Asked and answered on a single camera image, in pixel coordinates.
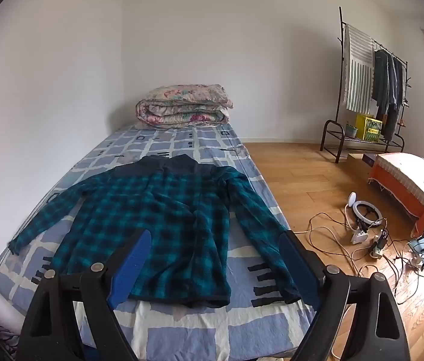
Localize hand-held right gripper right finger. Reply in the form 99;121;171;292
279;230;411;361

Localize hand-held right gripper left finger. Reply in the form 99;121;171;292
16;229;152;361

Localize teal plaid fleece jacket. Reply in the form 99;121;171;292
8;154;303;309

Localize black metal clothes rack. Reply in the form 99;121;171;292
320;6;412;164

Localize white power strip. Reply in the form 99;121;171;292
369;229;388;259

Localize bed with blue checked sheet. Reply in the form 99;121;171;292
0;122;321;361

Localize cardboard box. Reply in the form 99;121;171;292
347;153;378;181

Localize orange cloth-covered stool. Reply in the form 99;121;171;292
368;152;424;238

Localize yellow box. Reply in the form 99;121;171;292
354;114;383;143

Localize folded floral quilt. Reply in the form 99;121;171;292
136;84;234;128

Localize dark blue hanging garment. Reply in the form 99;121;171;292
388;54;408;141

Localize white striped hanging cloth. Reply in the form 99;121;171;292
343;23;376;113

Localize dark green hanging garment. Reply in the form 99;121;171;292
371;49;392;136

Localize tangled thin cables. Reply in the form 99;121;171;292
294;212;424;305

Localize white ring light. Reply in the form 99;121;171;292
344;193;384;245

